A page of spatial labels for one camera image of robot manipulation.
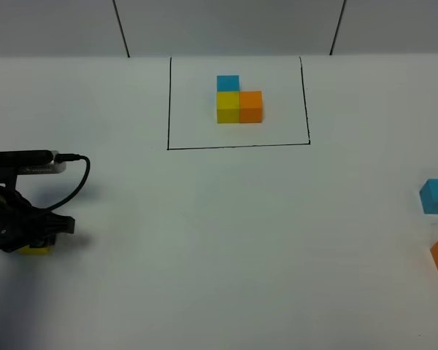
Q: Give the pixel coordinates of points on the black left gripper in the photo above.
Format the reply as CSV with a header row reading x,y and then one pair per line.
x,y
16,232

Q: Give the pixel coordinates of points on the template yellow cube block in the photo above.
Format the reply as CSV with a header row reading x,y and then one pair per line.
x,y
227,107

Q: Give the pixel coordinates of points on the template blue cube block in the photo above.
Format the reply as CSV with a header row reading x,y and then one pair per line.
x,y
228,83

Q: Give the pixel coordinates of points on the template orange cube block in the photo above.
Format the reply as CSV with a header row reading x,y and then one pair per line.
x,y
250,107

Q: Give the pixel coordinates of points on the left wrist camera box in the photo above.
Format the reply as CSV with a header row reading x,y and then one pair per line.
x,y
27,162

